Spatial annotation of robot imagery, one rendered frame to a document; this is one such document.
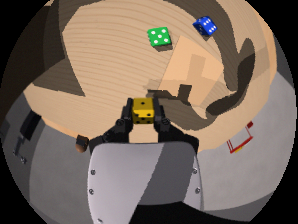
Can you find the green die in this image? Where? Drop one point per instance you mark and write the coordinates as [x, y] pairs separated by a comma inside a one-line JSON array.
[[158, 36]]

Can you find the blue die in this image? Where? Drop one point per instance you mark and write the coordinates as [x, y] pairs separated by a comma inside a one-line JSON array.
[[205, 25]]

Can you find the yellow die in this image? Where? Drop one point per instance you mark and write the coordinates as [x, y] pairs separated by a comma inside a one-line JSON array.
[[143, 111]]

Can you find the peach square mat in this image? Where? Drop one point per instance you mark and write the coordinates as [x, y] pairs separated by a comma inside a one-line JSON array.
[[190, 74]]

